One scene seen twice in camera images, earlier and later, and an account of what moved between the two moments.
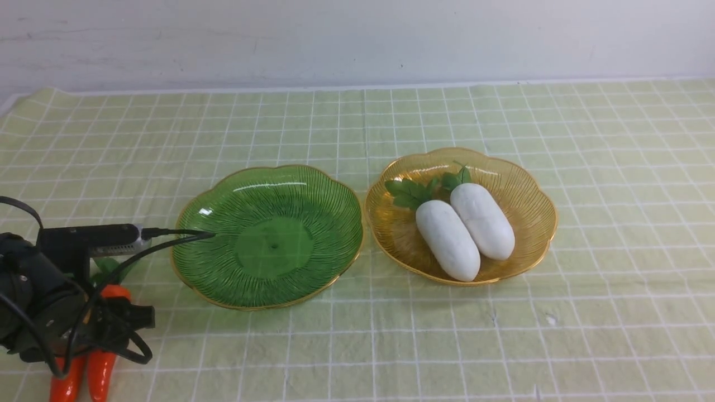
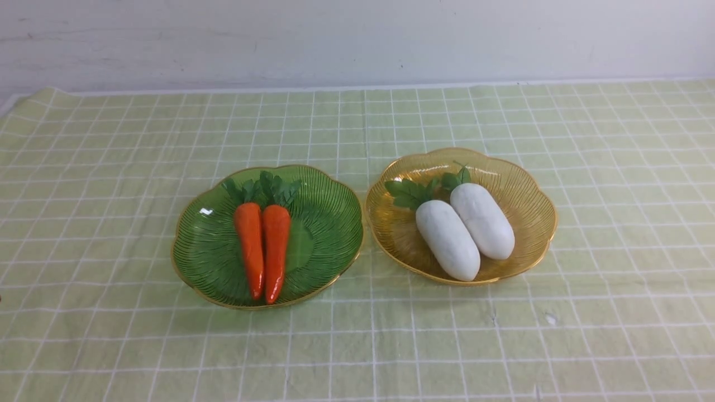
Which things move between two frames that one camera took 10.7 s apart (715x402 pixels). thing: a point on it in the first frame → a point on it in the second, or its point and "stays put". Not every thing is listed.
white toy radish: (440, 228) stays put
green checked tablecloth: (620, 307) stays put
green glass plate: (285, 234) stays put
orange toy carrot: (109, 275) → (275, 195)
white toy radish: (490, 224) stays put
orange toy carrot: (67, 389) → (248, 195)
